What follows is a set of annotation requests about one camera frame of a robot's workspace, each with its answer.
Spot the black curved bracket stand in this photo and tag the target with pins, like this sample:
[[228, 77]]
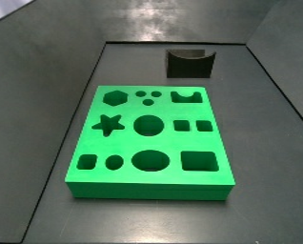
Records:
[[188, 63]]

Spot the green foam shape board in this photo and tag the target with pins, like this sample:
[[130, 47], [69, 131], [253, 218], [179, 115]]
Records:
[[149, 146]]

